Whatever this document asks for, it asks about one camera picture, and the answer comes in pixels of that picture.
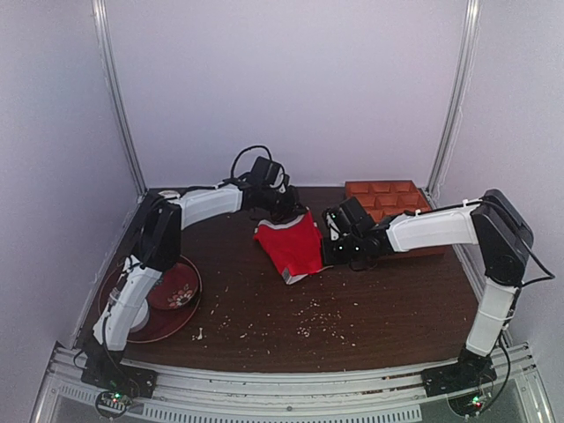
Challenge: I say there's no red white underwear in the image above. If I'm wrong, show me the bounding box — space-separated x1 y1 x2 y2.
253 210 325 286

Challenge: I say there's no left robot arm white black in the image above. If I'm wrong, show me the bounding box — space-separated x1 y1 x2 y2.
88 181 307 353

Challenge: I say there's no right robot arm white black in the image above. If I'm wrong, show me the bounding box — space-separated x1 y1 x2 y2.
321 189 534 357

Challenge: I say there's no orange compartment tray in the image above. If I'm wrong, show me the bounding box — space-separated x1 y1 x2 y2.
345 180 432 223

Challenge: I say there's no small patterned white bowl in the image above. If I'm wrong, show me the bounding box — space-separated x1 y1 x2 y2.
159 190 181 199

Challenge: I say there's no red floral plate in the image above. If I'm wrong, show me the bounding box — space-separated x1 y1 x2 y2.
147 263 199 311

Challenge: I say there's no large dark red tray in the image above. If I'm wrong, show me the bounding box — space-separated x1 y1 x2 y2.
93 256 202 352

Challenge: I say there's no white round cup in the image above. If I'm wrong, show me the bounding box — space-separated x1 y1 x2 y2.
129 301 150 333

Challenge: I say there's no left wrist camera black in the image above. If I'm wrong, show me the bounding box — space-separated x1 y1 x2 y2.
248 157 285 188

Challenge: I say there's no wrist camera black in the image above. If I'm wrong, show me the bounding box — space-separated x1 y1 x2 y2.
323 197 375 241
248 157 285 188

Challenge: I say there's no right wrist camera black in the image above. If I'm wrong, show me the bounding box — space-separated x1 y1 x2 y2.
323 197 375 241

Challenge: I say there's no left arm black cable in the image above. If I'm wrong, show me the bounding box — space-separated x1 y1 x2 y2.
224 145 274 184

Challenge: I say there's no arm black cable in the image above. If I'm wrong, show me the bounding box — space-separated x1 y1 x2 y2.
478 246 556 413
224 145 274 184

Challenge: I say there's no right aluminium frame post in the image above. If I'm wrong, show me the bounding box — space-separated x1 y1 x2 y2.
426 0 481 200

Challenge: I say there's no aluminium frame post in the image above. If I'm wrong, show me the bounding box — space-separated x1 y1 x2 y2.
426 0 481 200
92 0 147 197

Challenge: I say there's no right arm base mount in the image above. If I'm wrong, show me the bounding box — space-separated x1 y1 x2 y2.
421 349 497 397

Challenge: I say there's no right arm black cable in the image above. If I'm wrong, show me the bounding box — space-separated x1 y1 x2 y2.
478 246 556 413

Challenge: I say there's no aluminium front rail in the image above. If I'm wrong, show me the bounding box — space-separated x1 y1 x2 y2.
41 341 545 423

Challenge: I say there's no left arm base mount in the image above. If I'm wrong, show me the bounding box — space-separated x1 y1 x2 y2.
80 351 158 398

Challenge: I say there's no left aluminium frame post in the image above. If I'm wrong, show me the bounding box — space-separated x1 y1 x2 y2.
92 0 147 197

